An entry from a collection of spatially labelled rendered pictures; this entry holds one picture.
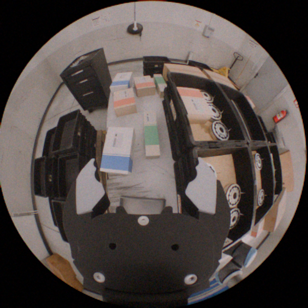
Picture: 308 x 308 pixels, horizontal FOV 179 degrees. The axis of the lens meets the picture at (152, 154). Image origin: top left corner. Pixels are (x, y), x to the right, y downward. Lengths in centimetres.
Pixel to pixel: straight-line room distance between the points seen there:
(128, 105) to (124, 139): 21
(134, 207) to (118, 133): 34
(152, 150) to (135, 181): 16
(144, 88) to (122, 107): 20
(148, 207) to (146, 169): 18
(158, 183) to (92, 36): 340
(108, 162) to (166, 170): 26
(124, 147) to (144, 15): 315
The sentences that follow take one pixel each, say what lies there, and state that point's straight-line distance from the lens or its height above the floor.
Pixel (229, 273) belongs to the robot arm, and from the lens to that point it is 70.
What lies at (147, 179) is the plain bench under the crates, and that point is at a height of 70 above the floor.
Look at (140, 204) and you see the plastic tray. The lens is 48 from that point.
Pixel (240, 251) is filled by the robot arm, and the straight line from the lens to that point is 72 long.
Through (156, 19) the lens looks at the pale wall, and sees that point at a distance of 325.
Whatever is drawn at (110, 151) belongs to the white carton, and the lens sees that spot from 42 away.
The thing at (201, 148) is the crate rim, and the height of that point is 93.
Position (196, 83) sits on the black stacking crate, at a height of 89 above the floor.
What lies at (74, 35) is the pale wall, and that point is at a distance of 351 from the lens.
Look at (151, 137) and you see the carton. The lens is 45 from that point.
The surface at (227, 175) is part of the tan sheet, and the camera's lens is 48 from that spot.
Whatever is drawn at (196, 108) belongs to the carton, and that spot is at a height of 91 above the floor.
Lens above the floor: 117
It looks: 75 degrees down
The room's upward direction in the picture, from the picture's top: 10 degrees clockwise
